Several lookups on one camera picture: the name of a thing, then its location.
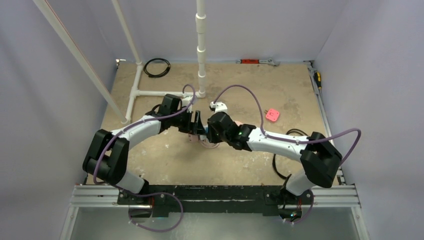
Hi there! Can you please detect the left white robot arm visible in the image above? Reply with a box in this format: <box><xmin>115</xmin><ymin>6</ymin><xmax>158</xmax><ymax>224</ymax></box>
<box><xmin>82</xmin><ymin>94</ymin><xmax>207</xmax><ymax>205</ymax></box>

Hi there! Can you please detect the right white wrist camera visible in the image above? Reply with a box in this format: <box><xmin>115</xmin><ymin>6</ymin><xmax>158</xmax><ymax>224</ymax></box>
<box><xmin>209</xmin><ymin>101</ymin><xmax>228</xmax><ymax>114</ymax></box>

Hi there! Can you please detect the dusty pink plug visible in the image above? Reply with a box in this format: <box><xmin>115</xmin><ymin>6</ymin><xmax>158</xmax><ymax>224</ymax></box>
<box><xmin>188</xmin><ymin>134</ymin><xmax>199</xmax><ymax>142</ymax></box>

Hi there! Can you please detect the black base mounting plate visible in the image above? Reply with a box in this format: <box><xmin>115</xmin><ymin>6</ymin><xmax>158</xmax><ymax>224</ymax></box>
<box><xmin>117</xmin><ymin>185</ymin><xmax>313</xmax><ymax>219</ymax></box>

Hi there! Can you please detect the aluminium extrusion rail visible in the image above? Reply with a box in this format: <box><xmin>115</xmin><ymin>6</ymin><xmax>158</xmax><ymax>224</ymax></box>
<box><xmin>70</xmin><ymin>185</ymin><xmax>361</xmax><ymax>208</ymax></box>

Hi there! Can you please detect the black cable bundle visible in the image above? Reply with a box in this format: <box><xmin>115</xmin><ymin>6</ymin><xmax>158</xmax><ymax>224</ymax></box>
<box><xmin>271</xmin><ymin>129</ymin><xmax>311</xmax><ymax>180</ymax></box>

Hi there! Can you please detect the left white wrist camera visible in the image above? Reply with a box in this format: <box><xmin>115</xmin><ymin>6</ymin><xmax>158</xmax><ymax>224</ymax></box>
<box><xmin>181</xmin><ymin>95</ymin><xmax>197</xmax><ymax>106</ymax></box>

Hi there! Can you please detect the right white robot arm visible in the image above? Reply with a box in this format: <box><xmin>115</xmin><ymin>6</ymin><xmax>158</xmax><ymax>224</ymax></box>
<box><xmin>207</xmin><ymin>112</ymin><xmax>342</xmax><ymax>204</ymax></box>

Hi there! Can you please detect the pink round power strip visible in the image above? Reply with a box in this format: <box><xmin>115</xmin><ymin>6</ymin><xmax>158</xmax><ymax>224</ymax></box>
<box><xmin>234</xmin><ymin>120</ymin><xmax>244</xmax><ymax>126</ymax></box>

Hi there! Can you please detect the black coiled cable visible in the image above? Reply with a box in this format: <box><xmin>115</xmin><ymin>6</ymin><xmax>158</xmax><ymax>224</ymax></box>
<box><xmin>143</xmin><ymin>58</ymin><xmax>171</xmax><ymax>79</ymax></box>

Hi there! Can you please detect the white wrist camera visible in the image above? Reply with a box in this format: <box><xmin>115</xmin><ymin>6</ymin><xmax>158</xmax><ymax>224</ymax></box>
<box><xmin>181</xmin><ymin>95</ymin><xmax>197</xmax><ymax>106</ymax></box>
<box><xmin>209</xmin><ymin>101</ymin><xmax>228</xmax><ymax>114</ymax></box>

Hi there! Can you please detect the pink plug adapter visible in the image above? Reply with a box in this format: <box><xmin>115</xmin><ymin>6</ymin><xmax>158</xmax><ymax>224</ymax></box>
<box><xmin>264</xmin><ymin>108</ymin><xmax>280</xmax><ymax>123</ymax></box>

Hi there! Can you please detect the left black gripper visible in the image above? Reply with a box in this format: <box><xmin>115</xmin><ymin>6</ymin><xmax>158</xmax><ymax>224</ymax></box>
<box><xmin>170</xmin><ymin>109</ymin><xmax>205</xmax><ymax>135</ymax></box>

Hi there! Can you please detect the white PVC pipe frame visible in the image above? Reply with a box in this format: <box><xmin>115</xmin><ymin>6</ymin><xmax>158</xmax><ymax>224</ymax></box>
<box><xmin>34</xmin><ymin>0</ymin><xmax>206</xmax><ymax>125</ymax></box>

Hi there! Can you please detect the yellow handled screwdriver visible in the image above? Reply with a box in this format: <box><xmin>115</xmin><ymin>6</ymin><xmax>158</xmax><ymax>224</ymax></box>
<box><xmin>313</xmin><ymin>71</ymin><xmax>322</xmax><ymax>90</ymax></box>

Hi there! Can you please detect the red adjustable wrench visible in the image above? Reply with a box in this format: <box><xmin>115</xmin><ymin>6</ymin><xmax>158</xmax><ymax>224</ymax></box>
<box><xmin>235</xmin><ymin>58</ymin><xmax>280</xmax><ymax>67</ymax></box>

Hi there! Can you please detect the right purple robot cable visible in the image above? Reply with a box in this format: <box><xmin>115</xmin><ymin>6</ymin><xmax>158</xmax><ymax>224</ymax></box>
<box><xmin>211</xmin><ymin>84</ymin><xmax>362</xmax><ymax>225</ymax></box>

